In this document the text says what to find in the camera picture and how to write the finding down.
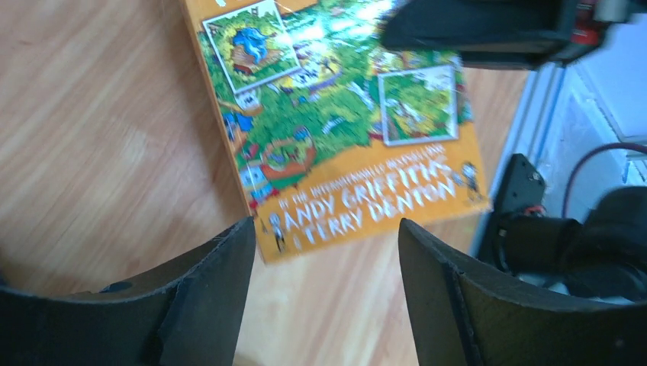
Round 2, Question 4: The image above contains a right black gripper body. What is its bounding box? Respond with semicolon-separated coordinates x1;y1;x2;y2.
555;0;646;63

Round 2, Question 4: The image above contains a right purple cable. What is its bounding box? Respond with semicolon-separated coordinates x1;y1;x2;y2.
561;142;647;219

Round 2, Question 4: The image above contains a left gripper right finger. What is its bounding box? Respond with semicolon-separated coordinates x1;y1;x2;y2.
398;219;646;365

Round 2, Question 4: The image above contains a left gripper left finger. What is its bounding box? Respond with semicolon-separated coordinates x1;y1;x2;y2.
1;218;256;365

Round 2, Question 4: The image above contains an orange Treehouse book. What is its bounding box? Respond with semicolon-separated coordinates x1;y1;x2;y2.
181;1;491;263

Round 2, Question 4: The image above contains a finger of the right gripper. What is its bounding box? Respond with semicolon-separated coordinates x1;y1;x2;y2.
380;0;578;69

